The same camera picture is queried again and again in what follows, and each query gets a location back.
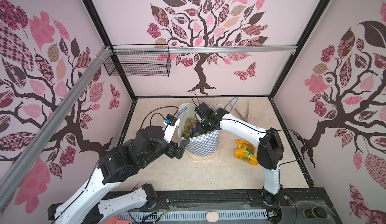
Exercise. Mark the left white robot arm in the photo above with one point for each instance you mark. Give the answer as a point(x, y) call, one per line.
point(89, 205)

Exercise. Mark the black wire basket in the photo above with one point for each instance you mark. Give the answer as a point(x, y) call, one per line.
point(139, 60)

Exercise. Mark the aluminium rail left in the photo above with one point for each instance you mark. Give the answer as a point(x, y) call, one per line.
point(23, 164)

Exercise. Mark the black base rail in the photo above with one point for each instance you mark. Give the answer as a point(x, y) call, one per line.
point(294, 205)

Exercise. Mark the red object bottom edge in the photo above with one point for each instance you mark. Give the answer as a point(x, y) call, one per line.
point(115, 220)

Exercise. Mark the green snack bag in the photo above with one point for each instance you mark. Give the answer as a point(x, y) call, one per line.
point(190, 128)

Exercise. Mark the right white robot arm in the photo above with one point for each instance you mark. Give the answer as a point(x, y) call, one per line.
point(267, 143)

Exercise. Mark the white vented cable duct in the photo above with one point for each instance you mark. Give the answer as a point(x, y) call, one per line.
point(180, 216)

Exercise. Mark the metal kitchen tongs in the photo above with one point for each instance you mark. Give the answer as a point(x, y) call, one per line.
point(242, 109)

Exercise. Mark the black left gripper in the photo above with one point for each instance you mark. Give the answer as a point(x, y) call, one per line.
point(171, 151)

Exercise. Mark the blue checkered paper bag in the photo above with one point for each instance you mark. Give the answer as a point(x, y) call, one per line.
point(204, 147)

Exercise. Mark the beige oval sticker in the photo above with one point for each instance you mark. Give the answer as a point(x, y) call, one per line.
point(212, 217)

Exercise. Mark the yellow snack bag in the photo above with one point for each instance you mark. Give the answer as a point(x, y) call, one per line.
point(246, 152)

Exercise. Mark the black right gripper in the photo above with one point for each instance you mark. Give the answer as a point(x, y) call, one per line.
point(203, 117)

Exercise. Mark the aluminium rail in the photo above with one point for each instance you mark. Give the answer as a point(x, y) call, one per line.
point(227, 49)
point(23, 164)

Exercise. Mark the aluminium rail back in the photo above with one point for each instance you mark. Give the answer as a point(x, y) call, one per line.
point(227, 49)

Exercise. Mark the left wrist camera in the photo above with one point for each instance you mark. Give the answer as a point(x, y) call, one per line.
point(170, 124)

